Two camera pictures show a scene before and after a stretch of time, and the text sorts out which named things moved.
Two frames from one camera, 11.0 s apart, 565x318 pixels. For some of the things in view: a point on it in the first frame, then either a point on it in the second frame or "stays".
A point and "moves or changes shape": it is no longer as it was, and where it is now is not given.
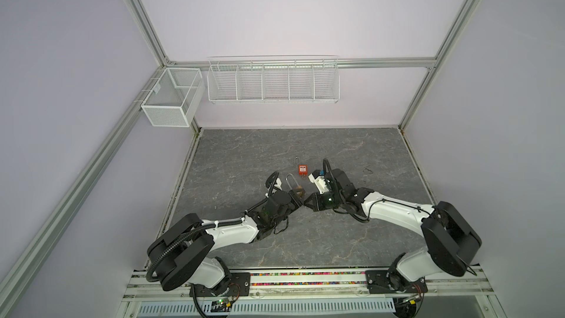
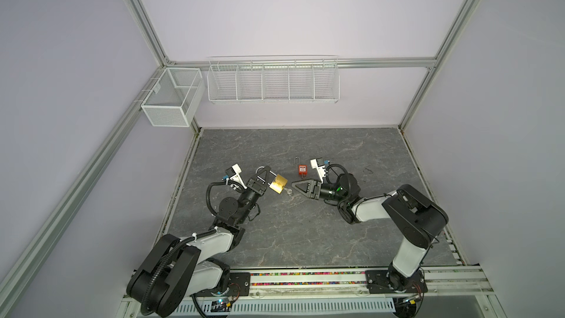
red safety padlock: x=302 y=168 stays
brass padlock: x=299 y=189 moves or changes shape
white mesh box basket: x=175 y=97 stays
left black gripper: x=296 y=202 to x=257 y=187
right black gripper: x=316 y=205 to x=314 y=189
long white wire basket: x=274 y=79 stays
